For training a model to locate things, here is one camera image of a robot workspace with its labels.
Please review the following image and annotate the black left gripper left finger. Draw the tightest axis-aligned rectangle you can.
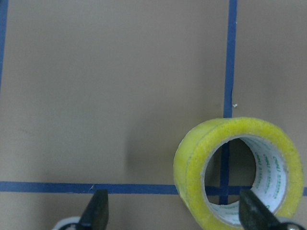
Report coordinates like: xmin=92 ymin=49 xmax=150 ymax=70
xmin=78 ymin=189 xmax=109 ymax=230

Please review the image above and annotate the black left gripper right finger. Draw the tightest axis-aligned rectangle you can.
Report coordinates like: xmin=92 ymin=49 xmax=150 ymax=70
xmin=239 ymin=190 xmax=285 ymax=230

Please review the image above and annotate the yellow tape roll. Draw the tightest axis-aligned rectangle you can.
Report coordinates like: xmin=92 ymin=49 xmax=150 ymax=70
xmin=173 ymin=117 xmax=304 ymax=230

